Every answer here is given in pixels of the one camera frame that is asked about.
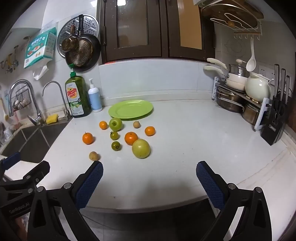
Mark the large yellow-green pear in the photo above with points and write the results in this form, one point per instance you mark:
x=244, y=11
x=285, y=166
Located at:
x=141, y=148

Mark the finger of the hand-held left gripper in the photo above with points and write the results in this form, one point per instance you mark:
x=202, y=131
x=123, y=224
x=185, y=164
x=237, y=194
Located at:
x=11, y=160
x=37, y=170

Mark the steel pot with lid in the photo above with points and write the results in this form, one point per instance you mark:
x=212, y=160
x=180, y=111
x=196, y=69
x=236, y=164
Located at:
x=237, y=70

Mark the cream saucepan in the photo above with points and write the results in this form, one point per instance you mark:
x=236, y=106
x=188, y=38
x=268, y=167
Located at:
x=238, y=78
x=235, y=85

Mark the yellow sponge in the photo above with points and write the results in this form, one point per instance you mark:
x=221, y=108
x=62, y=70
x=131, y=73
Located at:
x=52, y=118

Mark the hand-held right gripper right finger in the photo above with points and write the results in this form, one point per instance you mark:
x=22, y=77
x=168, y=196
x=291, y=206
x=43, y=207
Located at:
x=210, y=183

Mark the hanging metal utensils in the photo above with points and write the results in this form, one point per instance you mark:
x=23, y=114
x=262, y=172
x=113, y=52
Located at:
x=9, y=63

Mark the green white paper box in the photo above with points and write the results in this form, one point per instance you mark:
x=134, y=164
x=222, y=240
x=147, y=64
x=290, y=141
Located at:
x=39, y=48

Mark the wooden cutting board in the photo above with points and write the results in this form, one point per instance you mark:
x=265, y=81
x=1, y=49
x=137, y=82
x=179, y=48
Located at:
x=254, y=11

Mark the orange with stem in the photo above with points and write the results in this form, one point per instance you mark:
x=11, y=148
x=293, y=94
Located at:
x=87, y=138

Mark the white ceramic jug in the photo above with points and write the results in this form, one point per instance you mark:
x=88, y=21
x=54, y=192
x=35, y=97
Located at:
x=256, y=88

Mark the black knife block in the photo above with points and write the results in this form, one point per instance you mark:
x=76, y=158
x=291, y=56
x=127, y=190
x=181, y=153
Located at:
x=272, y=129

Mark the green dish soap bottle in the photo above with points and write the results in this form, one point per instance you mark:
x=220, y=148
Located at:
x=77, y=97

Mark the metal pot rack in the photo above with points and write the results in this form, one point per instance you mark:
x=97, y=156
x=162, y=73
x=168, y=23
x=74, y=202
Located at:
x=261, y=115

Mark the small brown fruit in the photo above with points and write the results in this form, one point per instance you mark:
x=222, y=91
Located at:
x=94, y=156
x=136, y=124

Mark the black frying pan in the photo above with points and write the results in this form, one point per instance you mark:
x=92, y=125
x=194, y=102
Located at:
x=96, y=53

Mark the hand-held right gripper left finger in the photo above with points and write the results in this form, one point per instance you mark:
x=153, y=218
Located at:
x=90, y=183

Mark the dark wooden cabinet door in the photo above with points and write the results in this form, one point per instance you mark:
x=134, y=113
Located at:
x=131, y=49
x=189, y=52

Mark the round metal steamer plate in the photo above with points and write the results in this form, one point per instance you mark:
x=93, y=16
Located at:
x=90, y=25

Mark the brass strainer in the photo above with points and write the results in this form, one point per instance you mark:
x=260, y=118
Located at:
x=84, y=53

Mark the green apple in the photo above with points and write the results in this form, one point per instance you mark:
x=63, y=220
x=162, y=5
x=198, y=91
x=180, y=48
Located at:
x=115, y=124

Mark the steel sink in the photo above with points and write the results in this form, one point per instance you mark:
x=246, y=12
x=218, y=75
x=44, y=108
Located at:
x=27, y=143

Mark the round dark pot lid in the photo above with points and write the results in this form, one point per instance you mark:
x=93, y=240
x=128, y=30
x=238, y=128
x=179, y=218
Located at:
x=217, y=11

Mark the thin chrome faucet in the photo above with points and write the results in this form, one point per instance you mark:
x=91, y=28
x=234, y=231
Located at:
x=67, y=113

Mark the small orange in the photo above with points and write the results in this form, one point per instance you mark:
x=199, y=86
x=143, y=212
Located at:
x=103, y=125

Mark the small brass pot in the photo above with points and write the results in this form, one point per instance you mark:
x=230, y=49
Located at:
x=69, y=44

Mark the large chrome faucet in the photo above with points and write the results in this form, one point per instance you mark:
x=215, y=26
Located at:
x=33, y=120

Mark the green plate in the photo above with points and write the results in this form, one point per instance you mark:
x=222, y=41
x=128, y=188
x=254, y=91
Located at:
x=130, y=109

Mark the small green persimmon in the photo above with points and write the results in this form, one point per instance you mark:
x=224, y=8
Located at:
x=115, y=145
x=114, y=135

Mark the white blue pump bottle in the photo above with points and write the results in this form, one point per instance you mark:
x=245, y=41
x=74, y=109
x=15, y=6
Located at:
x=94, y=98

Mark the white wall outlet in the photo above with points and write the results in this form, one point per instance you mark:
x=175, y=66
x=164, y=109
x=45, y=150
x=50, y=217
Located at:
x=263, y=69

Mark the white ladle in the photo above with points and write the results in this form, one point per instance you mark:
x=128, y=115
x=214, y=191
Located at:
x=251, y=63

